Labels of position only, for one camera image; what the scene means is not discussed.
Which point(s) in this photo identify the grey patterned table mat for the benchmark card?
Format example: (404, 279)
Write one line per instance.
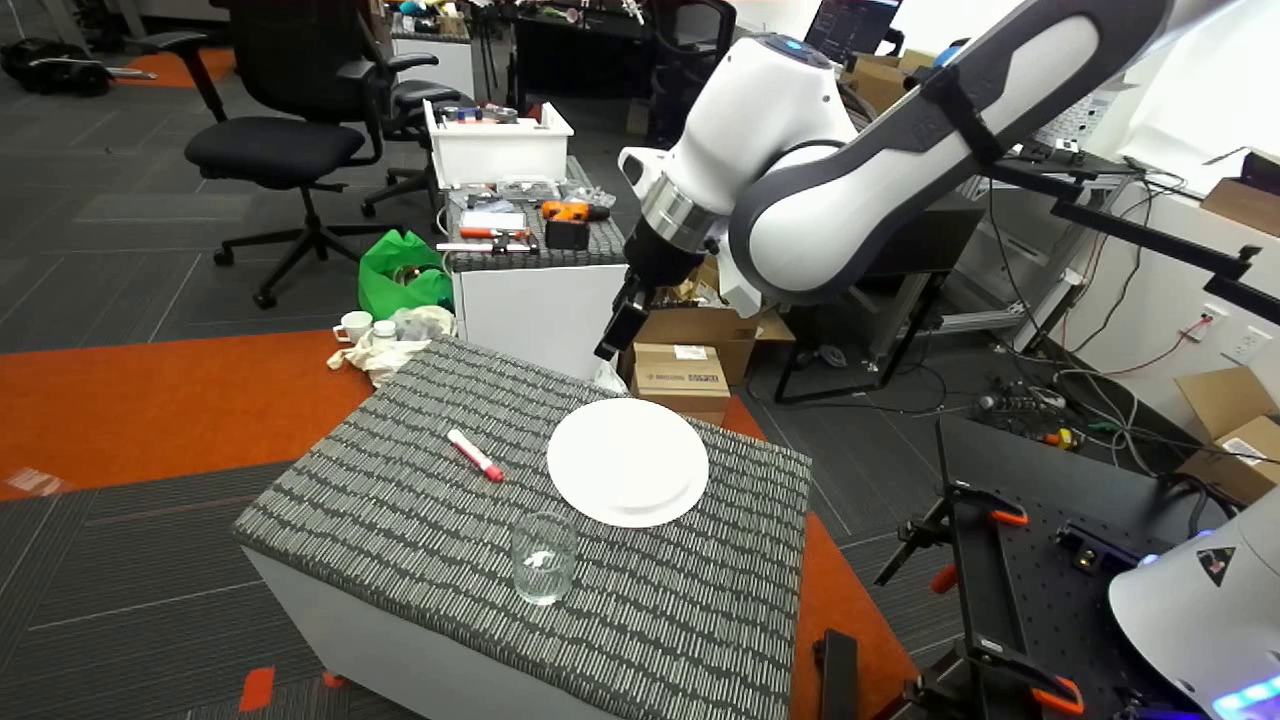
(424, 557)

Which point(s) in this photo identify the orange capped sharpie marker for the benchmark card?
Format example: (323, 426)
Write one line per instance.
(479, 456)

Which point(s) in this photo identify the clear glass cup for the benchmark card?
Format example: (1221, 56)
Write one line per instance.
(542, 561)

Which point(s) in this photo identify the cardboard box on floor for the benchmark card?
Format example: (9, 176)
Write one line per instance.
(691, 357)

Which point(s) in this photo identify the white round plate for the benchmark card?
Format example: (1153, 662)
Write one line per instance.
(625, 461)

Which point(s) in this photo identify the white storage bin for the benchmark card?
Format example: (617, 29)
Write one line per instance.
(498, 155)

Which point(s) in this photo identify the green bag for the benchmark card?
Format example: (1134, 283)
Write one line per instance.
(401, 272)

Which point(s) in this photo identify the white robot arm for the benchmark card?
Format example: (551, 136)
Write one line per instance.
(796, 201)

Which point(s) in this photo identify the black office chair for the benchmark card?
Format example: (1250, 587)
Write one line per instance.
(327, 84)

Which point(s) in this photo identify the black perforated robot table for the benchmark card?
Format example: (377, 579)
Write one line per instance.
(1120, 587)

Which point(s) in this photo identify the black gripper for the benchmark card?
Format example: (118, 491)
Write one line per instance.
(650, 264)

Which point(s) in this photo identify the orange handled clamp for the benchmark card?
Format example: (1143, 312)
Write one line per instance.
(956, 519)
(988, 682)

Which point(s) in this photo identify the open cardboard box right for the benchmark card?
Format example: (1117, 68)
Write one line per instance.
(1243, 435)

